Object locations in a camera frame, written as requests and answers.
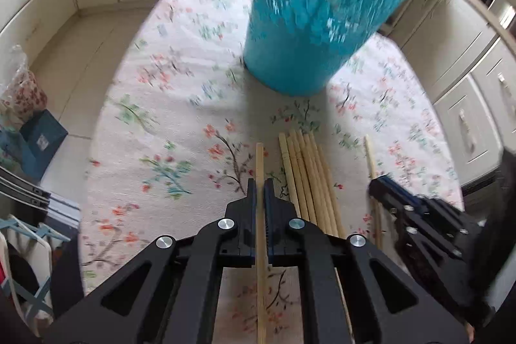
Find wooden chopstick bundle rightmost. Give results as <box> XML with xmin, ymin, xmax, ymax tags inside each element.
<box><xmin>309</xmin><ymin>132</ymin><xmax>345</xmax><ymax>238</ymax></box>

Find wooden chopstick bundle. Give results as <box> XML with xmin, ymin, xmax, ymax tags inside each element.
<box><xmin>278</xmin><ymin>133</ymin><xmax>301</xmax><ymax>217</ymax></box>
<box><xmin>290</xmin><ymin>129</ymin><xmax>329</xmax><ymax>233</ymax></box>
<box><xmin>303</xmin><ymin>133</ymin><xmax>333</xmax><ymax>235</ymax></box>
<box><xmin>287</xmin><ymin>135</ymin><xmax>310</xmax><ymax>220</ymax></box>
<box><xmin>309</xmin><ymin>132</ymin><xmax>345</xmax><ymax>238</ymax></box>

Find wooden chopstick bundle leftmost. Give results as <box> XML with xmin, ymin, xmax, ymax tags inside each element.
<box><xmin>278</xmin><ymin>133</ymin><xmax>301</xmax><ymax>217</ymax></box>

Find white folding rack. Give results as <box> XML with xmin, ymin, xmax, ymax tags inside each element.
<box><xmin>1</xmin><ymin>215</ymin><xmax>70</xmax><ymax>336</ymax></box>

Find cream right cabinet drawers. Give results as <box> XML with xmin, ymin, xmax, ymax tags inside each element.
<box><xmin>385</xmin><ymin>0</ymin><xmax>515</xmax><ymax>187</ymax></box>

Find floral tablecloth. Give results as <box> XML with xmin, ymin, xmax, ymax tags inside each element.
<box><xmin>79</xmin><ymin>0</ymin><xmax>465</xmax><ymax>344</ymax></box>

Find dark blue box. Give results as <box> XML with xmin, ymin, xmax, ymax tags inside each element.
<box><xmin>20</xmin><ymin>110</ymin><xmax>68</xmax><ymax>182</ymax></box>

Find clear floral plastic bag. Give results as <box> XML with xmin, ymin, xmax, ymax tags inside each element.
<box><xmin>1</xmin><ymin>44</ymin><xmax>47</xmax><ymax>132</ymax></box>

